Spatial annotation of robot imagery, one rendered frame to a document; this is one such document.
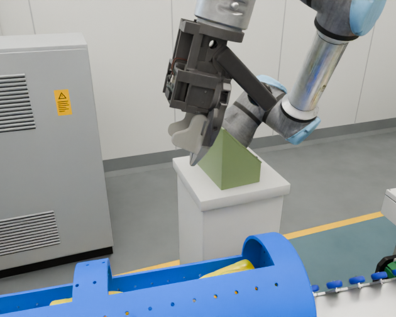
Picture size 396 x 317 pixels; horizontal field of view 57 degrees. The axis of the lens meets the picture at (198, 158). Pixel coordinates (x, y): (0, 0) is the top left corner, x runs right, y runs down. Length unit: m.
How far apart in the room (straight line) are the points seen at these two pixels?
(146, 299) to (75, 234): 1.86
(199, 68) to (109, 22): 2.89
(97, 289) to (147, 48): 2.89
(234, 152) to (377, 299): 0.60
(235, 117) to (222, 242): 0.42
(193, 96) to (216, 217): 0.74
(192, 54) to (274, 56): 3.48
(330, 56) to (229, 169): 0.44
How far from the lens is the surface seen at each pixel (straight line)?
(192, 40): 0.52
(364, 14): 0.91
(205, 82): 0.50
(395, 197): 1.41
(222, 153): 1.12
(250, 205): 1.23
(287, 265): 0.82
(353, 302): 1.21
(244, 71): 0.52
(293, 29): 4.03
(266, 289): 0.78
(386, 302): 1.25
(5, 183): 2.37
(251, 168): 1.20
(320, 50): 1.00
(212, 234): 1.23
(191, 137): 0.54
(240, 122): 1.18
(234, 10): 0.48
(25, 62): 2.12
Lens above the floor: 1.76
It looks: 26 degrees down
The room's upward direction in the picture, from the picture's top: straight up
